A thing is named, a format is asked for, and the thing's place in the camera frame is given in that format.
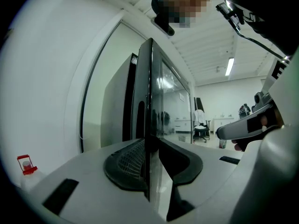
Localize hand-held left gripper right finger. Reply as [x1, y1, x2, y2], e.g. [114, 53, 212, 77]
[151, 124, 299, 224]

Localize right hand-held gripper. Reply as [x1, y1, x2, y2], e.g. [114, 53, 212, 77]
[216, 57, 299, 141]

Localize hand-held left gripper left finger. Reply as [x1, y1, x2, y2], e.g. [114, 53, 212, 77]
[29, 138, 165, 224]

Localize black glass cabinet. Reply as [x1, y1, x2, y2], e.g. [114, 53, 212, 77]
[100, 37, 195, 222]

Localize person's right hand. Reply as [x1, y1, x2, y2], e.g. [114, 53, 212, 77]
[231, 134, 267, 152]

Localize white table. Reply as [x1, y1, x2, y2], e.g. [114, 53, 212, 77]
[212, 116, 235, 134]

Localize black swivel office chair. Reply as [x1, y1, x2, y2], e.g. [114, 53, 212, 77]
[192, 119, 211, 144]

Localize white lab coat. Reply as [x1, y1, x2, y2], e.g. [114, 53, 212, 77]
[194, 109, 208, 127]

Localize leaning dark and beige boards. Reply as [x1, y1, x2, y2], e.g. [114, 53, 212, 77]
[193, 97, 206, 113]

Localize long ceiling tube light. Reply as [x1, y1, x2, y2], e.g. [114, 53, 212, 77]
[224, 57, 235, 77]

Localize clear water jug red trim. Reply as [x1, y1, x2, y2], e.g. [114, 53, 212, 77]
[16, 154, 46, 192]

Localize person's dark clothing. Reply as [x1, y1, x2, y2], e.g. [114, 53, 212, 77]
[210, 0, 299, 56]

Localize person's masked head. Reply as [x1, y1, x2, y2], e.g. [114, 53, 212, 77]
[148, 0, 219, 29]

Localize black cable with clip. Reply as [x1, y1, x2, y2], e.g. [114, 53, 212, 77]
[215, 0, 291, 62]

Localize black head-worn camera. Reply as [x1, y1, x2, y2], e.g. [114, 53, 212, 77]
[150, 14, 176, 37]

